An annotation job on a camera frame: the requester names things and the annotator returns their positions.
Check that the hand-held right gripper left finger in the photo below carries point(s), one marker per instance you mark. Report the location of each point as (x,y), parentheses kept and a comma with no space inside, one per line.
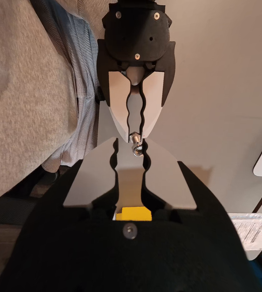
(89,180)

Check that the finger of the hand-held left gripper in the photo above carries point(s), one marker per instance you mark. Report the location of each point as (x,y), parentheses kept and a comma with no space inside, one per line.
(152,100)
(118,100)

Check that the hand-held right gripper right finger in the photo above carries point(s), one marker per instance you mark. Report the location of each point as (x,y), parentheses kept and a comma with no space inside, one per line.
(167,182)

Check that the steel hex nut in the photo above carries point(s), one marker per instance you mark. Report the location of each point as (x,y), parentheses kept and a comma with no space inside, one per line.
(132,136)

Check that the steel hex bolt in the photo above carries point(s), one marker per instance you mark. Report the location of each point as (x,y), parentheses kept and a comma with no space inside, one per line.
(137,151)

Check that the grey desk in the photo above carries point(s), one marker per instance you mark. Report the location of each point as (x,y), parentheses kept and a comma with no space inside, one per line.
(213,91)

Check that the striped blue shirt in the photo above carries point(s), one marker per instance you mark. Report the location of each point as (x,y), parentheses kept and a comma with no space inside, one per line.
(85,68)

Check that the yellow plastic bin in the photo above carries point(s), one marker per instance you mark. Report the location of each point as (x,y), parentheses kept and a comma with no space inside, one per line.
(133,214)

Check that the laminated paper sheet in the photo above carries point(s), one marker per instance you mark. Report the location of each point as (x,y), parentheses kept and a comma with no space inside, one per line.
(252,232)

